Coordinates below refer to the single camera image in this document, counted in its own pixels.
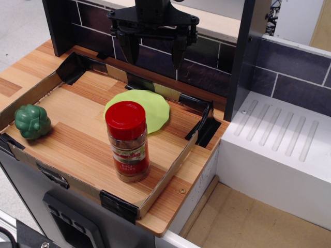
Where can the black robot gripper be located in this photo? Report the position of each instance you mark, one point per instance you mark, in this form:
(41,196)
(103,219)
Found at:
(153,20)

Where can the red-capped basil spice bottle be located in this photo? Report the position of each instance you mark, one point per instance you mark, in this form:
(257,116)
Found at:
(127,131)

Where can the cardboard fence with black tape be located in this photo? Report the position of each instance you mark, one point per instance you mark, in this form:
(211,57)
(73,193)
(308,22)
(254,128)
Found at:
(75,158)

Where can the light green plate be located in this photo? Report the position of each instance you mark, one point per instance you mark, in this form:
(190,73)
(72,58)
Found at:
(157,110)

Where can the green toy bell pepper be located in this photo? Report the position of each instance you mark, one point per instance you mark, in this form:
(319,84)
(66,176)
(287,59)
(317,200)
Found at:
(32,121)

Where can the white toy sink drainboard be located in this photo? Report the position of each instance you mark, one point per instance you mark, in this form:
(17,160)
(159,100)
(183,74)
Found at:
(279,154)

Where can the black oven control panel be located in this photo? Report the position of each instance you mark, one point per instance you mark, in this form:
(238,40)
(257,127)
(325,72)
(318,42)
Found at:
(76,230)

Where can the black device with screw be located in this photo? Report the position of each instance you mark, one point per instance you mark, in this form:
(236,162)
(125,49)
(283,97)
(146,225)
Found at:
(28,237)

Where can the dark grey left post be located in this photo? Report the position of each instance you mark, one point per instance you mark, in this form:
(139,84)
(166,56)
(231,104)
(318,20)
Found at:
(60,25)

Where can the dark grey vertical post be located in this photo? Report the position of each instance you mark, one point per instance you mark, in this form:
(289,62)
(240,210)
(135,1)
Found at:
(252,28)

